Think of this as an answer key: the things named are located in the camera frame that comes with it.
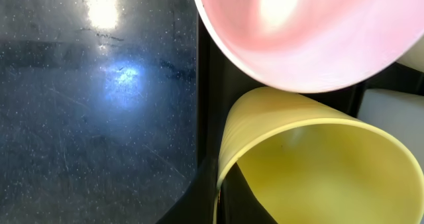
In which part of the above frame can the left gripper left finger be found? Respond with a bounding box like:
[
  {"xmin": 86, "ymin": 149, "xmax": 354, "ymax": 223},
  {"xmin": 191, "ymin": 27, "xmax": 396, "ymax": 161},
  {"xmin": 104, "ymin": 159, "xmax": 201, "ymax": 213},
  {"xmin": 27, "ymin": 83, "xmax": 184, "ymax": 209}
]
[{"xmin": 155, "ymin": 156, "xmax": 218, "ymax": 224}]

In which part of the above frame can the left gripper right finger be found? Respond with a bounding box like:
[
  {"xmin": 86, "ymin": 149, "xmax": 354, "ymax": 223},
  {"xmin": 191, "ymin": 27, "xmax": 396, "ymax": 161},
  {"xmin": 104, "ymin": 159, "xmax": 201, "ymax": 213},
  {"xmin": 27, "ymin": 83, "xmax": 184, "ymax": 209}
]
[{"xmin": 219, "ymin": 163, "xmax": 278, "ymax": 224}]

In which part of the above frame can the yellow cup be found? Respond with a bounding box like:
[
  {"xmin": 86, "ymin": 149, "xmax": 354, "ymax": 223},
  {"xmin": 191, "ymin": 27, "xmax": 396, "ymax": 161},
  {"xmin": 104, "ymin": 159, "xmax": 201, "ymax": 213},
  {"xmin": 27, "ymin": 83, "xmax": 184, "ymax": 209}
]
[{"xmin": 211, "ymin": 86, "xmax": 424, "ymax": 224}]

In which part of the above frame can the pink cup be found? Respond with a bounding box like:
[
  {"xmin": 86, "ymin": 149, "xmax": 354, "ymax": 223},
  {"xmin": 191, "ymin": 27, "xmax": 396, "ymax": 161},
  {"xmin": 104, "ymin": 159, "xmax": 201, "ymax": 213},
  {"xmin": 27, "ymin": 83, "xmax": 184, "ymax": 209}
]
[{"xmin": 190, "ymin": 0, "xmax": 424, "ymax": 94}]

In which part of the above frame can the grey cup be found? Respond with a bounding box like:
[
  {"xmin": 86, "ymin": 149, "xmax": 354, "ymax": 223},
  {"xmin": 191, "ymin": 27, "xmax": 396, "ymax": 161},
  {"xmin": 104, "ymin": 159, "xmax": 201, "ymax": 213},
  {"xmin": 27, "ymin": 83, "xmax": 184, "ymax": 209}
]
[{"xmin": 356, "ymin": 87, "xmax": 424, "ymax": 174}]

